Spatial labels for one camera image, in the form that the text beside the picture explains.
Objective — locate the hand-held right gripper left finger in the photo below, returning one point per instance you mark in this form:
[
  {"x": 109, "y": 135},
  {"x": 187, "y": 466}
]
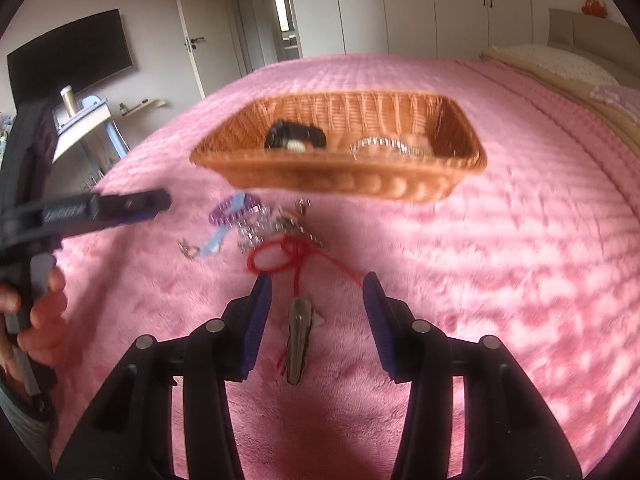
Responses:
[{"x": 256, "y": 327}]

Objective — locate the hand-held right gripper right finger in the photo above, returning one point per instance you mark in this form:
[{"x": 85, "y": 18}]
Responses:
[{"x": 378, "y": 327}]

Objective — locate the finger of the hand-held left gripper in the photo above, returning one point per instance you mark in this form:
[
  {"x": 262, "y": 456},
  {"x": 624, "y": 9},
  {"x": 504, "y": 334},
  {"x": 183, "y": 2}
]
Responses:
[{"x": 135, "y": 205}]

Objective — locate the metal hair clip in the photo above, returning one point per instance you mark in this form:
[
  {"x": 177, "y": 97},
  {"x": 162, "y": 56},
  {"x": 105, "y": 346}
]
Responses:
[{"x": 298, "y": 340}]

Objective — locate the brown wicker basket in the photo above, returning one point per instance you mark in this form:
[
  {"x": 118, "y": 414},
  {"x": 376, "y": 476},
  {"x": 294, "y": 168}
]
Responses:
[{"x": 350, "y": 180}]

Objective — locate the person's left forearm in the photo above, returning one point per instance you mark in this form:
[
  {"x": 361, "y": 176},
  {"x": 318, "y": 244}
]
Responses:
[{"x": 22, "y": 430}]

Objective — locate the person's left hand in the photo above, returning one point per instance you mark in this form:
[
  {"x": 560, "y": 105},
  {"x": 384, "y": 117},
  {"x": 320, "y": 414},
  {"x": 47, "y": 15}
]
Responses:
[{"x": 47, "y": 305}]

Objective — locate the small silver earring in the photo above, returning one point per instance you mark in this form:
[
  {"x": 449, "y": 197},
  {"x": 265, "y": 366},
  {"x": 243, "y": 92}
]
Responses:
[{"x": 186, "y": 249}]

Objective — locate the white side table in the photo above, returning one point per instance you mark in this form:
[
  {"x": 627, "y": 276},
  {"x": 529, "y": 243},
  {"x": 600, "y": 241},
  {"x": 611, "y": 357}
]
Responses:
[{"x": 90, "y": 132}]

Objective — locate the light blue ribbon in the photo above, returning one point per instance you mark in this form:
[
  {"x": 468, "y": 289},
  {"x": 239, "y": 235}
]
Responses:
[{"x": 214, "y": 242}]

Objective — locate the steel thermos bottle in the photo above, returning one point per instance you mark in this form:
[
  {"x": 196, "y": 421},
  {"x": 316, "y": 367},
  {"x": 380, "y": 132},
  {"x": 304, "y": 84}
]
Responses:
[{"x": 68, "y": 101}]

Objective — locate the pink fluffy blanket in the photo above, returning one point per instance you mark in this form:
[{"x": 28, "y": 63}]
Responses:
[{"x": 500, "y": 270}]

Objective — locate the black hair scrunchie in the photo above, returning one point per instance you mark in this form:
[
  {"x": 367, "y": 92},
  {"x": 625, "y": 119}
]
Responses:
[{"x": 295, "y": 136}]

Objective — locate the white room door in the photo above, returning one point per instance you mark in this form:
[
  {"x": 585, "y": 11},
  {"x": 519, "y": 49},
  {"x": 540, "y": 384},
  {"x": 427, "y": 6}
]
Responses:
[{"x": 200, "y": 20}]

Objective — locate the white patterned pillow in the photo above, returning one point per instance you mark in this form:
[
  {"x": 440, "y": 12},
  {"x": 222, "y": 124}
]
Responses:
[{"x": 555, "y": 62}]

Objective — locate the beige bed sheet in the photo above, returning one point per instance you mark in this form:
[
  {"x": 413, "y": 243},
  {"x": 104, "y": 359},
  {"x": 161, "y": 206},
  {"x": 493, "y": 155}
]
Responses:
[{"x": 617, "y": 110}]

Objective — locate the white wardrobe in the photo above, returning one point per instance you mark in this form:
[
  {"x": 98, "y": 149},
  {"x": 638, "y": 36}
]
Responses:
[{"x": 425, "y": 5}]

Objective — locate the beige bed headboard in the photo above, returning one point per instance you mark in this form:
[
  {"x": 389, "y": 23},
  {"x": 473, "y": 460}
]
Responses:
[{"x": 595, "y": 35}]

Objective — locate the orange plush toy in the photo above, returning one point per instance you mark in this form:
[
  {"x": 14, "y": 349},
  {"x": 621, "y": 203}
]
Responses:
[{"x": 594, "y": 6}]

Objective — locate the small wall shelf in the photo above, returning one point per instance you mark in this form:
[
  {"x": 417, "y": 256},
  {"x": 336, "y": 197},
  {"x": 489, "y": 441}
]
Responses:
[{"x": 142, "y": 106}]

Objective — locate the black wall television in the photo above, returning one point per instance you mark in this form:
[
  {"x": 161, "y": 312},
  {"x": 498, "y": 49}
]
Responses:
[{"x": 70, "y": 57}]

